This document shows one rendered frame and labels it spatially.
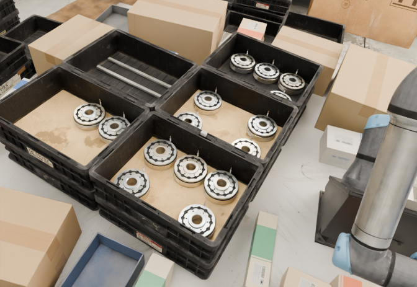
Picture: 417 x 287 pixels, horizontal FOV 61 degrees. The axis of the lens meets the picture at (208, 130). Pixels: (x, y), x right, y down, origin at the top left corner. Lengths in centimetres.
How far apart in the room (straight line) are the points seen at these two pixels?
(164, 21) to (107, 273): 106
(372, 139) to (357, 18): 280
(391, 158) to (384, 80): 88
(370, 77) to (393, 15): 231
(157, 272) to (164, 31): 107
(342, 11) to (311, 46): 210
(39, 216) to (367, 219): 78
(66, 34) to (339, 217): 126
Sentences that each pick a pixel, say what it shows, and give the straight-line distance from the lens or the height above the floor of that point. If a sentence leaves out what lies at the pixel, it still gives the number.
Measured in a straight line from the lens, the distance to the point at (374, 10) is 382.
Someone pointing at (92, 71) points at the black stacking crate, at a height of 83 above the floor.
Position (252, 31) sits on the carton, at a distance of 174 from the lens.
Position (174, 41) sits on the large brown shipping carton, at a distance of 167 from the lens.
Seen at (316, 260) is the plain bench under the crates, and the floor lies 70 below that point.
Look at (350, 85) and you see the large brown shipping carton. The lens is 149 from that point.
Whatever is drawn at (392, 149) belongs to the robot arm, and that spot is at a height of 126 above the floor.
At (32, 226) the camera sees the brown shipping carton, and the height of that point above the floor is 86.
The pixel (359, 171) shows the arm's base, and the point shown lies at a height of 95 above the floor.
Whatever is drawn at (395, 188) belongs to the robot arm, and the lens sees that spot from 75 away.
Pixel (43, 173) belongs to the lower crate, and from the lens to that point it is 125.
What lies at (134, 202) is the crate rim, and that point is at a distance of 93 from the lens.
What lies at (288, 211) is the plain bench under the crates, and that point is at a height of 70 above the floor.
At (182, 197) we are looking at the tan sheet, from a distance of 105.
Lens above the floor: 172
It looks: 47 degrees down
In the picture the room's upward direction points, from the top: 9 degrees clockwise
